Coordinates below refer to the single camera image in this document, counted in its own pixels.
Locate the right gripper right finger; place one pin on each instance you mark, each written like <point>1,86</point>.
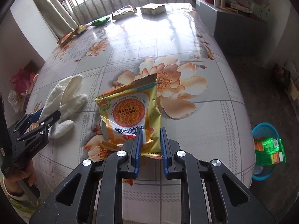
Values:
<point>168,149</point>

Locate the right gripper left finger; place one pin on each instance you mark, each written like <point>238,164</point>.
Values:
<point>134,155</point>

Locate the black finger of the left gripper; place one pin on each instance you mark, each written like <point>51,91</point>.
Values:
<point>49,120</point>

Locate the white tissue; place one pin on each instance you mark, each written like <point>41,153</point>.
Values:
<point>63,99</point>

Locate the yellow instant noodle packet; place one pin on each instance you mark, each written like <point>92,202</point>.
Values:
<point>128,108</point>

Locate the person's left hand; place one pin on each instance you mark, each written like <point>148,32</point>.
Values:
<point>28,173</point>

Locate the pink plastic bag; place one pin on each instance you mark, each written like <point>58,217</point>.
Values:
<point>23,81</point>

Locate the floral plastic tablecloth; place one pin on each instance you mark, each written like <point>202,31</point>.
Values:
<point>143,73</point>

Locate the large yellow noodle packet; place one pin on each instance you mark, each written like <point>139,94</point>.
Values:
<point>66,38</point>

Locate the grey curtain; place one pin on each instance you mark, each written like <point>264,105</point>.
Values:
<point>56,17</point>

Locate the green red snack bag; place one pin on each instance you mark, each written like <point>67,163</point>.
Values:
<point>269,151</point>

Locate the crumpled yellow snack bag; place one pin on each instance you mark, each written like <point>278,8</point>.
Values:
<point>80,29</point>

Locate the blue plastic waste basket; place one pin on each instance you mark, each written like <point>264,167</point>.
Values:
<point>264,130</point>

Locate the green snack packet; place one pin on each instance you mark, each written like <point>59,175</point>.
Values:
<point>100,21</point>

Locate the small yellow noodle packet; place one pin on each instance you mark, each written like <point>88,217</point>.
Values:
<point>124,12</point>

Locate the small gold carton box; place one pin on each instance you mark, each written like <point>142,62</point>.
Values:
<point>153,9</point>

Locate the grey cabinet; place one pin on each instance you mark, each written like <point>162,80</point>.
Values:
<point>236,35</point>

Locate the green plastic basket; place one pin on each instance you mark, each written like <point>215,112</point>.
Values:
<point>260,12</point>

